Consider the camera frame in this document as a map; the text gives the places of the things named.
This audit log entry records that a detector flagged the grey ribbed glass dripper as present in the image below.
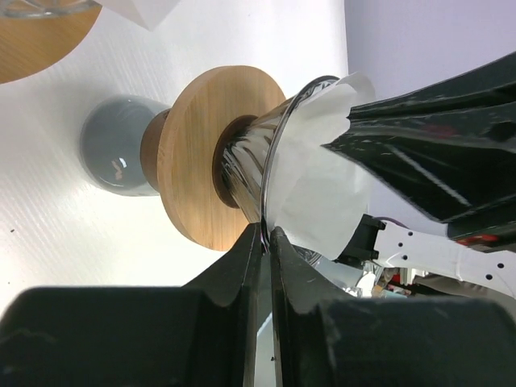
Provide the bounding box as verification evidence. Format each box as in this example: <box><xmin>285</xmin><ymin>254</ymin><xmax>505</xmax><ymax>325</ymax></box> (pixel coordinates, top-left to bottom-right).
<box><xmin>217</xmin><ymin>76</ymin><xmax>363</xmax><ymax>275</ymax></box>

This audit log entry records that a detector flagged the grey glass carafe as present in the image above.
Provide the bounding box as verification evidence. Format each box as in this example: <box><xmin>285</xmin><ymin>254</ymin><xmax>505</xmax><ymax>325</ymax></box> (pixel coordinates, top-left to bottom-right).
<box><xmin>80</xmin><ymin>95</ymin><xmax>167</xmax><ymax>197</ymax></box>

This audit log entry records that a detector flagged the wooden dripper holder ring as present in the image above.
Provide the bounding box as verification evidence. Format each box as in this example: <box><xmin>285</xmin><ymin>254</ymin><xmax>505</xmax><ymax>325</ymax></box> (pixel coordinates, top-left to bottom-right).
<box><xmin>0</xmin><ymin>0</ymin><xmax>102</xmax><ymax>85</ymax></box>

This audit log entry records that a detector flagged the clear ribbed glass dripper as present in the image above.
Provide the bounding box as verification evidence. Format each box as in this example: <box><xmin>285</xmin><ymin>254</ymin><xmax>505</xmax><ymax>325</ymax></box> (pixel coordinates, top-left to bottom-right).
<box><xmin>1</xmin><ymin>0</ymin><xmax>101</xmax><ymax>19</ymax></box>

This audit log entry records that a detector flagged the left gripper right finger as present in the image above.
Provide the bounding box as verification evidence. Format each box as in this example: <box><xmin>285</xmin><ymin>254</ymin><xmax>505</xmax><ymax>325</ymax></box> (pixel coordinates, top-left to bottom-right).
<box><xmin>269</xmin><ymin>228</ymin><xmax>515</xmax><ymax>386</ymax></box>

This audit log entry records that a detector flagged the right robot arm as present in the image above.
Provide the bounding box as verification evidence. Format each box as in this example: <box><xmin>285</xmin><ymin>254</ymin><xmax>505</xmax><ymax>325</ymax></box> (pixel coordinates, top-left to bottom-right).
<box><xmin>327</xmin><ymin>54</ymin><xmax>515</xmax><ymax>296</ymax></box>

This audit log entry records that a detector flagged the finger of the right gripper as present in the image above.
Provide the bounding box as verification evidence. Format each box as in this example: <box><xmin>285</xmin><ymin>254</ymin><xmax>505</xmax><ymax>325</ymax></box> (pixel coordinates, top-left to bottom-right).
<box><xmin>327</xmin><ymin>54</ymin><xmax>515</xmax><ymax>242</ymax></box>

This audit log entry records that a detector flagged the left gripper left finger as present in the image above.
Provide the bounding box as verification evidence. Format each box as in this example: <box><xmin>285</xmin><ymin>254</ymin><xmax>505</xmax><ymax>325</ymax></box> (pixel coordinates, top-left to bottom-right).
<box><xmin>1</xmin><ymin>224</ymin><xmax>262</xmax><ymax>386</ymax></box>

